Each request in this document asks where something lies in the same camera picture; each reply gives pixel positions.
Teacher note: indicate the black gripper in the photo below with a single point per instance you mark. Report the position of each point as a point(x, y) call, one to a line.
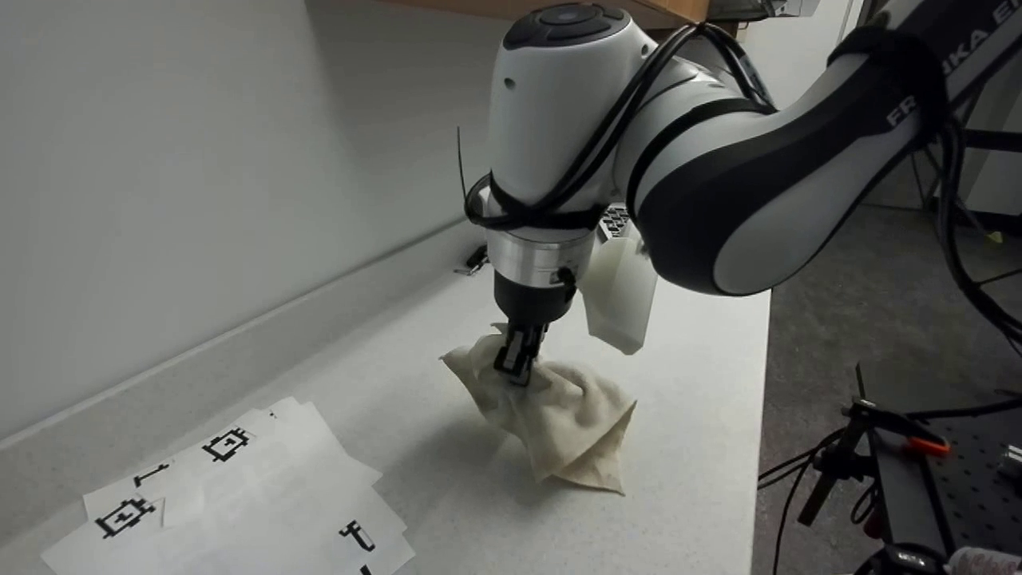
point(532, 300)

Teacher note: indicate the beige cloth towel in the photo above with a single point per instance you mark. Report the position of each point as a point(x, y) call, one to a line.
point(563, 426)

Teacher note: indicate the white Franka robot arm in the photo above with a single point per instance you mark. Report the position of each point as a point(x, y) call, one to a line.
point(747, 180)

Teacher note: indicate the white printed paper sheet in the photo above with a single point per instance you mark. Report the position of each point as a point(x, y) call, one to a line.
point(275, 545)
point(289, 449)
point(118, 500)

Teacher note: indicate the orange clamp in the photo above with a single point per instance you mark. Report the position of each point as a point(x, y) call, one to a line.
point(928, 444)

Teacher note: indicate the black perforated breadboard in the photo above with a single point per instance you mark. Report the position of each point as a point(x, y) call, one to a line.
point(985, 490)

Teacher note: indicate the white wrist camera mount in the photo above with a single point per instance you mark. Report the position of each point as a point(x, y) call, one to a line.
point(620, 297)

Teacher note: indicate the black clamp camera stand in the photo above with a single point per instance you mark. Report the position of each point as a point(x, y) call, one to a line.
point(872, 466)

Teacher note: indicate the black metal desk frame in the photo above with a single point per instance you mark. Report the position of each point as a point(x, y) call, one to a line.
point(996, 137)

